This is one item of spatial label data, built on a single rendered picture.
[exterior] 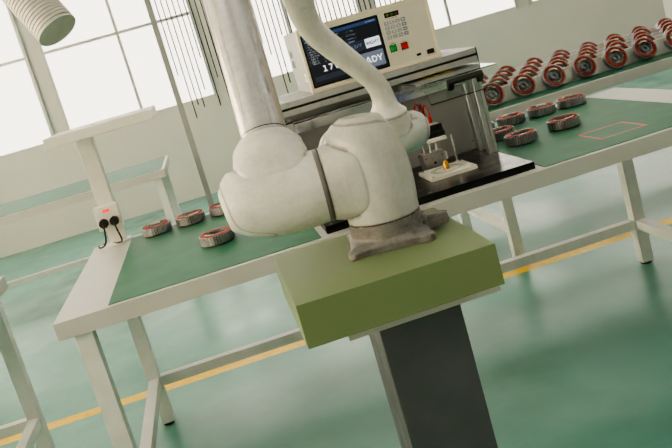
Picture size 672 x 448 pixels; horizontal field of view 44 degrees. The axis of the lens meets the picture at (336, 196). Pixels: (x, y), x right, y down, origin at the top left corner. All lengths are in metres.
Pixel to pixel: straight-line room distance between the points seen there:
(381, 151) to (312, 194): 0.16
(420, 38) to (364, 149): 1.13
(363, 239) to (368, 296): 0.20
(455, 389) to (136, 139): 7.39
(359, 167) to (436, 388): 0.49
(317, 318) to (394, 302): 0.15
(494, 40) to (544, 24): 0.60
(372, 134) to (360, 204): 0.14
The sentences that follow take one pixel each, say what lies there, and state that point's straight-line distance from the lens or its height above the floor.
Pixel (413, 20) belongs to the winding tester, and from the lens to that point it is 2.75.
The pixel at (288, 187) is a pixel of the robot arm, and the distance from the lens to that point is 1.67.
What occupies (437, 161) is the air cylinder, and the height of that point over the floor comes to 0.79.
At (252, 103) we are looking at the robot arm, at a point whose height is 1.19.
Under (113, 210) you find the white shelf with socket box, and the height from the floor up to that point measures 0.88.
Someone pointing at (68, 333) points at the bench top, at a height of 0.71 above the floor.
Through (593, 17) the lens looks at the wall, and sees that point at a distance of 9.97.
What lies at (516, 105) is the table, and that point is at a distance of 3.90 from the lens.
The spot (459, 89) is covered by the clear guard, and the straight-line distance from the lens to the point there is 2.50.
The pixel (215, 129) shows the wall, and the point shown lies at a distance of 8.95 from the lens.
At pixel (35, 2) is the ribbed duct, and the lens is 3.34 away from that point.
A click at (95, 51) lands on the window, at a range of 8.97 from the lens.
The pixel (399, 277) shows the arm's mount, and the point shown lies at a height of 0.82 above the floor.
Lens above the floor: 1.29
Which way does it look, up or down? 11 degrees down
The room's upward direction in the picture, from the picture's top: 16 degrees counter-clockwise
